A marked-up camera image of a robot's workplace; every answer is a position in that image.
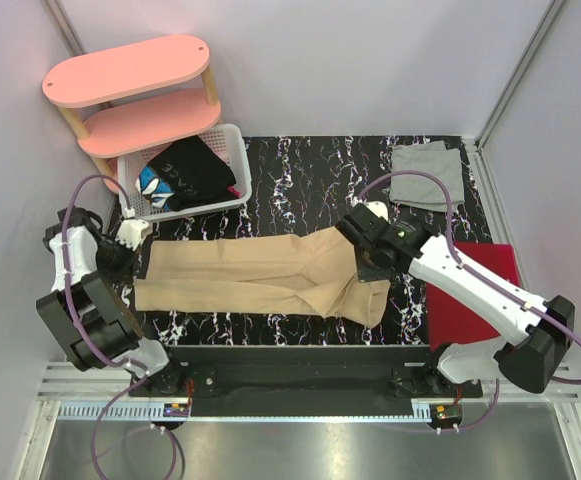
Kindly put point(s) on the electronics connector board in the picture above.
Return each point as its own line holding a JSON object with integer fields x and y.
{"x": 452, "y": 413}
{"x": 177, "y": 409}

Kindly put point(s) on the left electronics connector board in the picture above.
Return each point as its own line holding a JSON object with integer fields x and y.
{"x": 177, "y": 409}

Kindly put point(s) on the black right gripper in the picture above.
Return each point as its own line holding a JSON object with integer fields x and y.
{"x": 368, "y": 275}

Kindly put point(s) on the blue white patterned garment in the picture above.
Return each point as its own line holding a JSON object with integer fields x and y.
{"x": 154, "y": 189}

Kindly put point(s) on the white plastic laundry basket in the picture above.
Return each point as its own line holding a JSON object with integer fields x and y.
{"x": 226, "y": 142}

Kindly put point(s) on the beige t shirt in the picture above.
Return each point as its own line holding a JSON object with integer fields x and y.
{"x": 313, "y": 275}

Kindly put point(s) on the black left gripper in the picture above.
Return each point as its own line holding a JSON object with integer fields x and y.
{"x": 124, "y": 273}

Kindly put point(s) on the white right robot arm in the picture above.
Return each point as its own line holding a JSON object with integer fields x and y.
{"x": 532, "y": 331}

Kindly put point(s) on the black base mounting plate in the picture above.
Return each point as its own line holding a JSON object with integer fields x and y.
{"x": 312, "y": 382}

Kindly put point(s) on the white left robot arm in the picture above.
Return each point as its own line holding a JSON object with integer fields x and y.
{"x": 88, "y": 319}

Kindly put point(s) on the right electronics connector board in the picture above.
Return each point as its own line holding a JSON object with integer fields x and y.
{"x": 452, "y": 413}

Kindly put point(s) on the black t shirt in basket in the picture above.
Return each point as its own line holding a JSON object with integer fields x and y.
{"x": 196, "y": 174}

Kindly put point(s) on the pink three-tier wooden shelf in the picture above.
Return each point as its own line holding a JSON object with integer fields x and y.
{"x": 129, "y": 98}

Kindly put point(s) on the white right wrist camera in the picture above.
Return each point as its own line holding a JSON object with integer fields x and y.
{"x": 378, "y": 208}

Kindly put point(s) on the folded grey t shirt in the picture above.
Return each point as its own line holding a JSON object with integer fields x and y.
{"x": 432, "y": 158}

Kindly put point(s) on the black marble pattern mat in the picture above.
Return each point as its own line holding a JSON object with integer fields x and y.
{"x": 300, "y": 184}

